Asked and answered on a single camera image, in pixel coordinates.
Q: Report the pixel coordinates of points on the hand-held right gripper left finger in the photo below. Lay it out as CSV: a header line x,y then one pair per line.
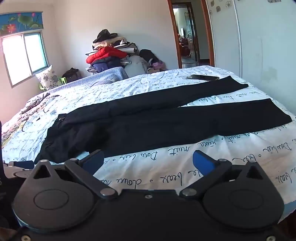
x,y
93,160

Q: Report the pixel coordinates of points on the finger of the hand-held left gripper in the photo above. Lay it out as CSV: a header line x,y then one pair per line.
x,y
23,165

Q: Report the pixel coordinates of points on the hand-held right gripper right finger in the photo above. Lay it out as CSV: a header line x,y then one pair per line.
x,y
203,162

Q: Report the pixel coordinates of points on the black pants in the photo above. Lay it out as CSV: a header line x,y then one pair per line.
x,y
161,120

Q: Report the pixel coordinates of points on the zebra-pattern cloth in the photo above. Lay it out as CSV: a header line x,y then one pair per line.
x,y
34,102

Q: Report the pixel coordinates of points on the floral pillow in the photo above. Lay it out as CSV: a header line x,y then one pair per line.
x,y
48,77

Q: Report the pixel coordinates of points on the dark flat remote control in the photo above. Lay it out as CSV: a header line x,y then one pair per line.
x,y
203,77

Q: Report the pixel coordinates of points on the green plastic stool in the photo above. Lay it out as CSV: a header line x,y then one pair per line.
x,y
63,80

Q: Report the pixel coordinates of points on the blue pillow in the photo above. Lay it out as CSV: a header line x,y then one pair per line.
x,y
108,75

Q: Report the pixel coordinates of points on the sliding window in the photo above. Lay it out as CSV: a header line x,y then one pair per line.
x,y
23,58

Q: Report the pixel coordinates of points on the black bag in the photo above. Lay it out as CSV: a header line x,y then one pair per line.
x,y
72,74

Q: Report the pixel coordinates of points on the bed with script-print sheet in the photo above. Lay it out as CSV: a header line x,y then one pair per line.
x,y
148,80

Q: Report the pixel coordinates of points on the purple cloth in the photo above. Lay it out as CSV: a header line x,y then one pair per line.
x,y
159,65

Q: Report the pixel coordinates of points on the red puffer jacket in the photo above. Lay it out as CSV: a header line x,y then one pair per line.
x,y
105,54

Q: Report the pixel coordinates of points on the pile of folded clothes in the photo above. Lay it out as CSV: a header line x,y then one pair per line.
x,y
108,41

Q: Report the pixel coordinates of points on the lotus-print window valance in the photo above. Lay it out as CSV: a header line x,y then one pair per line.
x,y
20,22

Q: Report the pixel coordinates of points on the white wardrobe with flower decals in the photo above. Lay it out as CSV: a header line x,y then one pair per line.
x,y
261,41

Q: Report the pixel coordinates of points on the black garment by wall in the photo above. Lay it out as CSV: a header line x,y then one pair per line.
x,y
148,56

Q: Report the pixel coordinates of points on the brown wooden door frame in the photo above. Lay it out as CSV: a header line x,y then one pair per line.
x,y
175,34

